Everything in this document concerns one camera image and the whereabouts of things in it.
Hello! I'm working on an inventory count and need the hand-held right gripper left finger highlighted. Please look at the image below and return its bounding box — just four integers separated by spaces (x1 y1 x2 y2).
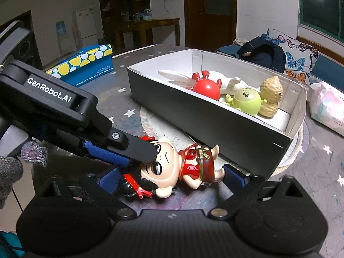
47 165 136 219

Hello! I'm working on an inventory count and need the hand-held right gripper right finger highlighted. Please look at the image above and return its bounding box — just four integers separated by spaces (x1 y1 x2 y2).
212 165 303 219

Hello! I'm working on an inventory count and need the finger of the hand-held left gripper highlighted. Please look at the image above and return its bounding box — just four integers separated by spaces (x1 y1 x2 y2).
40 135 133 169
78 107 158 165

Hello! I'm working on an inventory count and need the red dress doll figure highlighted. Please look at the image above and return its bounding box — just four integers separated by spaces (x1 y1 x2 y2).
118 136 227 200

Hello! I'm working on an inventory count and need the cardboard box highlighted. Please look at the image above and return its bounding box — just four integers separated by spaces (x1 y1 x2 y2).
126 49 307 180

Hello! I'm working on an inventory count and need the green round toy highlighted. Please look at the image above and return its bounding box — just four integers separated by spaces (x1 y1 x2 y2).
219 87 265 117

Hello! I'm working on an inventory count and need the peanut shaped toy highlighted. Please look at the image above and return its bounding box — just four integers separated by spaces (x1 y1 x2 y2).
256 76 284 119

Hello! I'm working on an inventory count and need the red spiky ball toy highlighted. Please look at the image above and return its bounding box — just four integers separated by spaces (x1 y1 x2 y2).
186 70 222 101

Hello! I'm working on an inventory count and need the white rabbit plush toy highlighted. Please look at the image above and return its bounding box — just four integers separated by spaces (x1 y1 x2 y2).
158 69 244 95

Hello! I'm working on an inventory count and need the person's left hand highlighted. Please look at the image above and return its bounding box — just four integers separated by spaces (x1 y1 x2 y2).
0 140 49 208

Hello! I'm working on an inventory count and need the round woven mat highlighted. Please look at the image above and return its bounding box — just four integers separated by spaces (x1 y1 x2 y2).
139 104 306 178

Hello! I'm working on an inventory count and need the grey star-print tablecloth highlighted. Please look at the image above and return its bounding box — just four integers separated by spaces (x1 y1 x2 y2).
30 44 344 258

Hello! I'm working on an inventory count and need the blue box with yellow dots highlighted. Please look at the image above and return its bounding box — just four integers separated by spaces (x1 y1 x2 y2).
45 44 114 88

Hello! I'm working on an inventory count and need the water dispenser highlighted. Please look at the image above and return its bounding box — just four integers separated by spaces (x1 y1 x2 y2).
55 21 75 56

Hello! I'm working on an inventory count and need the white refrigerator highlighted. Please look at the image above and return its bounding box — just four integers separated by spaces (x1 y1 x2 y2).
71 5 99 50

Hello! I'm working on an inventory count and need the pink tissue pack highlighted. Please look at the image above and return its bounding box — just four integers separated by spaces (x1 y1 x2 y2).
309 82 344 137

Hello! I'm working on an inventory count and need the wooden side table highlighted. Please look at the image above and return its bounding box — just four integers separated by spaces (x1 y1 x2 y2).
115 18 181 52

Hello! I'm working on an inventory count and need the dark wooden shelf cabinet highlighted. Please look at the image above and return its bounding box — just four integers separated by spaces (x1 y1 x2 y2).
98 0 151 49

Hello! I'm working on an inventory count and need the teal cloth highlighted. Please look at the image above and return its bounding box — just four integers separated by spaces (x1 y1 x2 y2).
0 230 26 258

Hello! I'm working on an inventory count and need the dark backpack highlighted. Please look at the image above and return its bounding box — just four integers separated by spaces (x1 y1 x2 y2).
236 38 287 73

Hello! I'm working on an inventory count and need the butterfly print pillow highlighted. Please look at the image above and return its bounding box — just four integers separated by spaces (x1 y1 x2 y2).
260 28 320 85

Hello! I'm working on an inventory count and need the blue sofa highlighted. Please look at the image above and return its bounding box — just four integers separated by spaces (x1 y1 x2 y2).
215 45 344 87

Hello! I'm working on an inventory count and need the brown wooden door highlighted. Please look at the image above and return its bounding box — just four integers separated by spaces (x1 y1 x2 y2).
183 0 237 52

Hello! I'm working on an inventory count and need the dark window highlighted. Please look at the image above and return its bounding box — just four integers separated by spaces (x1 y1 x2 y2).
298 0 344 43

